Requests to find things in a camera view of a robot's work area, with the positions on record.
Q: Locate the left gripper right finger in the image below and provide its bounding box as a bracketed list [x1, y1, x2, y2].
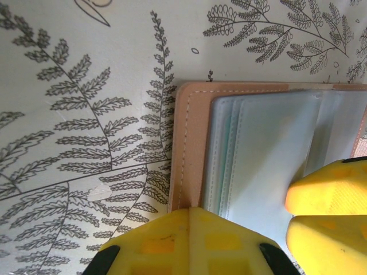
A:
[189, 206, 298, 275]

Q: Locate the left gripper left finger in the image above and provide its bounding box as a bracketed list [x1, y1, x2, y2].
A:
[88, 206, 192, 275]

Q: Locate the fern print tablecloth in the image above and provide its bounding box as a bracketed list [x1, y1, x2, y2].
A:
[0, 0, 367, 275]

